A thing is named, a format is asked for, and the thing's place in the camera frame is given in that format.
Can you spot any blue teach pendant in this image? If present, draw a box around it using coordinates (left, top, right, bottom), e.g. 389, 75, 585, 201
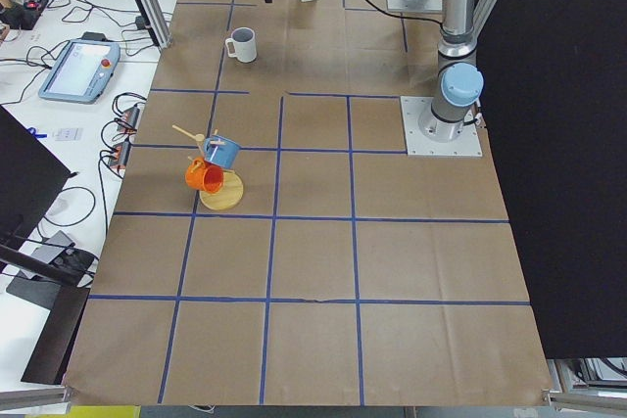
38, 39, 121, 104

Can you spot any wooden mug tree stand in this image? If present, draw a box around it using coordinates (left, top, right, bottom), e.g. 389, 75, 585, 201
171, 124, 244, 211

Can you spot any blue hanging mug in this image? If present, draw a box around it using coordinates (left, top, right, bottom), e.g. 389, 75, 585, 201
203, 134, 241, 169

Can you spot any white ceramic mug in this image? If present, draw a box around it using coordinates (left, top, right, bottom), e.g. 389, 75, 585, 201
224, 27, 257, 64

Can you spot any orange hanging mug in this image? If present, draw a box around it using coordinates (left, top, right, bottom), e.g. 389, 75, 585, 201
184, 158, 224, 194

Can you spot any black monitor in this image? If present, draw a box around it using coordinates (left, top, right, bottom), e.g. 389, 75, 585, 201
0, 110, 71, 250

